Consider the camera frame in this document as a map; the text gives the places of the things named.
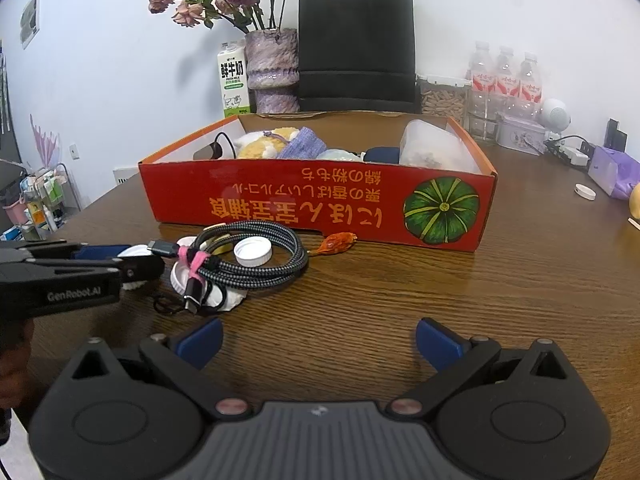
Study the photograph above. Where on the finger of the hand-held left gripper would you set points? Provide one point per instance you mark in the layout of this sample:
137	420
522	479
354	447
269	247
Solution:
145	267
102	251

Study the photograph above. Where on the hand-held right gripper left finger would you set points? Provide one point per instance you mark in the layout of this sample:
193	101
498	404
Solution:
202	342

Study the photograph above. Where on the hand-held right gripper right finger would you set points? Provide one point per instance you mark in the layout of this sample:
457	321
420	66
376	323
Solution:
435	342

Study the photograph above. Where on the white ribbed bottle cap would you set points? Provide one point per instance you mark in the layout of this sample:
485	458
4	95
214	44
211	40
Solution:
252	252

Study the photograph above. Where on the orange wrapper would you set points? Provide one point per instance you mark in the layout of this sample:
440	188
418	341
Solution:
337	244

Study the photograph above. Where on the red pumpkin print cardboard box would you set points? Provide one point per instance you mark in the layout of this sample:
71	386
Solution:
300	200

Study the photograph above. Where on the wooden desktop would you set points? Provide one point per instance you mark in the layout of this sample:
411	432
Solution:
375	290

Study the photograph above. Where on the person's left hand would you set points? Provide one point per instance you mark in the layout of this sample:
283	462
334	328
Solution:
15	360

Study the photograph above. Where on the pink bin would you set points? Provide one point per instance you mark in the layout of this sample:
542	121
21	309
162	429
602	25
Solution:
12	210

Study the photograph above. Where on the purple fan decoration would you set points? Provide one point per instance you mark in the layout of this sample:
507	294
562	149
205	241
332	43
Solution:
45	142

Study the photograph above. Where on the white and yellow plush toy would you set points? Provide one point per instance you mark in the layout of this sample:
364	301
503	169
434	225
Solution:
260	149

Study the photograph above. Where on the dark blue case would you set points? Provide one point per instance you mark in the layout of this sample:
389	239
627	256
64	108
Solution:
382	155

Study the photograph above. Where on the clear plastic bag in box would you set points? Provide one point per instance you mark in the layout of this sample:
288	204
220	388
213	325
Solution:
430	142

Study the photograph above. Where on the purple knitted pouch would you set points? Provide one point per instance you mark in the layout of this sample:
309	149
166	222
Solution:
305	145

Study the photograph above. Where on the white and green milk carton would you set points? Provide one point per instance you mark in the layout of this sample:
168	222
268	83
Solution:
232	80

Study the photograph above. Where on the pale blue cloth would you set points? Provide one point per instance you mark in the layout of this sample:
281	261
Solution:
340	155

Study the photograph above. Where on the small white round lid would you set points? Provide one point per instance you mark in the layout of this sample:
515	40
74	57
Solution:
585	191

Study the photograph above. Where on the clear drinking glass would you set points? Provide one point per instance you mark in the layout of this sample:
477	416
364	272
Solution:
484	132

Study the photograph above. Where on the pale printed tin box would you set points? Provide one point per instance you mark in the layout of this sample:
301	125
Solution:
520	135

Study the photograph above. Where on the white stick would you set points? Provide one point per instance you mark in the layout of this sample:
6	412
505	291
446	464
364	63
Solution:
635	224

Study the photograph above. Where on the power strip with plugs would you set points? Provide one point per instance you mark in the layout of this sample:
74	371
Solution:
575	156

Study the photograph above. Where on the clear jar of grain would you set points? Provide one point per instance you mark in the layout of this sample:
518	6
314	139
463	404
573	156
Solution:
442	102

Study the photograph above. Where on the purple mottled ceramic vase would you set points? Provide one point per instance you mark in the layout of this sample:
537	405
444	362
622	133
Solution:
270	60

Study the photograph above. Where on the yellow mug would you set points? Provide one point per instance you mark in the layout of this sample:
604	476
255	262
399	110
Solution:
636	199

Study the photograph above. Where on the purple tissue pack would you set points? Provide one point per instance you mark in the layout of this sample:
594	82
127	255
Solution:
612	167

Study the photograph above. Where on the white round speaker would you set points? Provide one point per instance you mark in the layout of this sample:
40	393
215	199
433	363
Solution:
556	112

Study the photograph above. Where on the red label water bottle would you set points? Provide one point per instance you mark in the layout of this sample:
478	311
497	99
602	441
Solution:
530	87
505	80
481	75

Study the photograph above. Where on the black upright device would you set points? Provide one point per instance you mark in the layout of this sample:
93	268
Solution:
612	135

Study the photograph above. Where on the black paper bag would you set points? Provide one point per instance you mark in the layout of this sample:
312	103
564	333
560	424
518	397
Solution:
355	45

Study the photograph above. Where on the white wall socket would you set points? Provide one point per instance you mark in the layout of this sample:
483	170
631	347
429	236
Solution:
74	151

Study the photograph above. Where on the dark wall panel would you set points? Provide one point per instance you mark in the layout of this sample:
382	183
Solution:
7	135

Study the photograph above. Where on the wall picture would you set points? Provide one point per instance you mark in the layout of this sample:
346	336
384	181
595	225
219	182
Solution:
30	17

